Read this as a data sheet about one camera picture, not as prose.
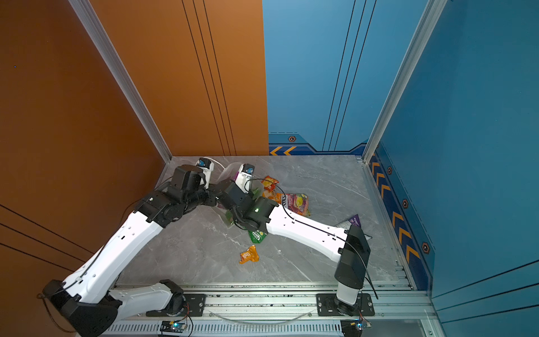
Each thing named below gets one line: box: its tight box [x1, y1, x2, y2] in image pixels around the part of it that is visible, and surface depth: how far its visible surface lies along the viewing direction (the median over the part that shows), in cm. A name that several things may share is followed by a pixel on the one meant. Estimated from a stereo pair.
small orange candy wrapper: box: [238, 245, 260, 265], surface depth 85 cm
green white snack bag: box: [248, 230, 268, 244], surface depth 91 cm
